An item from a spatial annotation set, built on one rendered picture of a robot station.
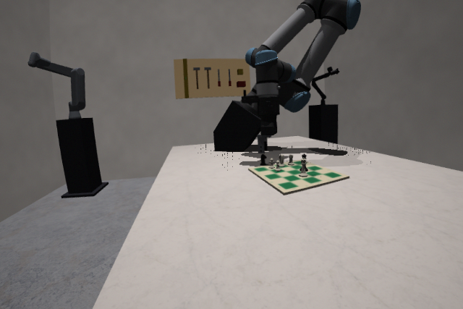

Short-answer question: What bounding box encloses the green and cream chessboard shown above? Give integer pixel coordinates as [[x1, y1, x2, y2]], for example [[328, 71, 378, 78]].
[[248, 160, 349, 195]]

